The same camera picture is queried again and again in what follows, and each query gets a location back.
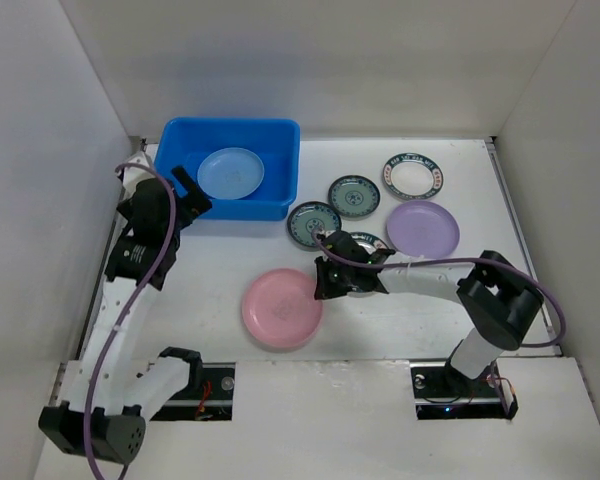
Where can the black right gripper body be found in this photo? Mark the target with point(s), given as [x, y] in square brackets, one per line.
[327, 278]

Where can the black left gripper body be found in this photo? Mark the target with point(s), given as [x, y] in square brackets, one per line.
[180, 222]

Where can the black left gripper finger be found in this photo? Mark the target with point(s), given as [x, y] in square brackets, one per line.
[190, 209]
[190, 189]

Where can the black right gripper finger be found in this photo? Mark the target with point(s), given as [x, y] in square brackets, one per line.
[329, 286]
[380, 256]

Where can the green rimmed white plate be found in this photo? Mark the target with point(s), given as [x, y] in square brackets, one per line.
[369, 242]
[412, 176]

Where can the light blue plate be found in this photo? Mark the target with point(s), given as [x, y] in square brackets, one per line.
[230, 173]

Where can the pink plate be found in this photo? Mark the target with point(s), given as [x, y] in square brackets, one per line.
[279, 309]

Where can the purple plate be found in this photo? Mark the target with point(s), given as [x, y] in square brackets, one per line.
[421, 228]

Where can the teal patterned small plate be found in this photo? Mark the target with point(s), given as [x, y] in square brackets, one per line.
[354, 196]
[309, 217]

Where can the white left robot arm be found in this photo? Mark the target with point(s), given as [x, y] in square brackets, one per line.
[104, 414]

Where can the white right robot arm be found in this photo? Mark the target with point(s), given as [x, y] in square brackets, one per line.
[499, 300]

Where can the blue plastic bin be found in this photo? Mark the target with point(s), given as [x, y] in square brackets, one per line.
[187, 141]

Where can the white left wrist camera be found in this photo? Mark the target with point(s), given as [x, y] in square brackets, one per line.
[135, 169]

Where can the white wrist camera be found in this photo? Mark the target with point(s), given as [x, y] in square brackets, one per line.
[135, 169]
[321, 234]

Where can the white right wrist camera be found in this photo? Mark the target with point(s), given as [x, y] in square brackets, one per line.
[321, 234]

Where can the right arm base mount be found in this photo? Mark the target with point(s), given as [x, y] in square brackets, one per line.
[440, 393]

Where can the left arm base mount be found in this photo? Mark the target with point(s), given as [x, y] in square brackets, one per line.
[211, 401]

